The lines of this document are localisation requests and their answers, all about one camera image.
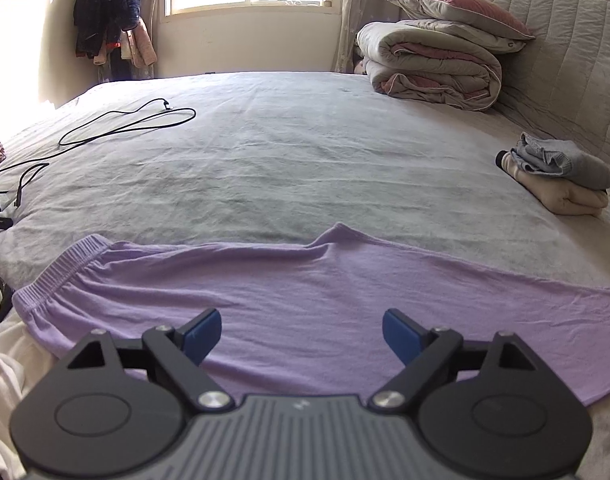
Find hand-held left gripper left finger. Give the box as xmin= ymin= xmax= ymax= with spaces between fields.
xmin=65 ymin=308 xmax=236 ymax=413

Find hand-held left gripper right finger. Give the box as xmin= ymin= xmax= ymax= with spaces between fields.
xmin=369 ymin=308 xmax=540 ymax=413

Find purple pants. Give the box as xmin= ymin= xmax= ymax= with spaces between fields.
xmin=11 ymin=222 xmax=610 ymax=408

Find hanging clothes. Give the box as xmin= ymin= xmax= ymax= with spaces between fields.
xmin=74 ymin=0 xmax=158 ymax=68

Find grey bed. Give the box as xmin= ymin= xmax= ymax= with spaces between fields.
xmin=0 ymin=71 xmax=610 ymax=480

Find black patterned item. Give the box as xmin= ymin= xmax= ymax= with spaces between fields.
xmin=0 ymin=257 xmax=17 ymax=333

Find white cloth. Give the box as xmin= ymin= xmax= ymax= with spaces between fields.
xmin=0 ymin=282 xmax=61 ymax=480

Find folded beige garment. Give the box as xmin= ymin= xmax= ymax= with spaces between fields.
xmin=496 ymin=151 xmax=610 ymax=218

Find folded grey garment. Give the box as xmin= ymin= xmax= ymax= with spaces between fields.
xmin=515 ymin=131 xmax=610 ymax=192

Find folded grey pink quilt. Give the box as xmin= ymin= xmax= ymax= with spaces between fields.
xmin=356 ymin=19 xmax=503 ymax=112

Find grey quilted headboard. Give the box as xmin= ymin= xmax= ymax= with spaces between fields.
xmin=477 ymin=0 xmax=610 ymax=201

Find grey pink pillow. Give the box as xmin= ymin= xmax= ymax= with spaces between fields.
xmin=387 ymin=0 xmax=536 ymax=53

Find short black cable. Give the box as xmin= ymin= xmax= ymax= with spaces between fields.
xmin=14 ymin=162 xmax=51 ymax=207

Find long black cable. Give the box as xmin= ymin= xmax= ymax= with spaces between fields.
xmin=59 ymin=99 xmax=197 ymax=147

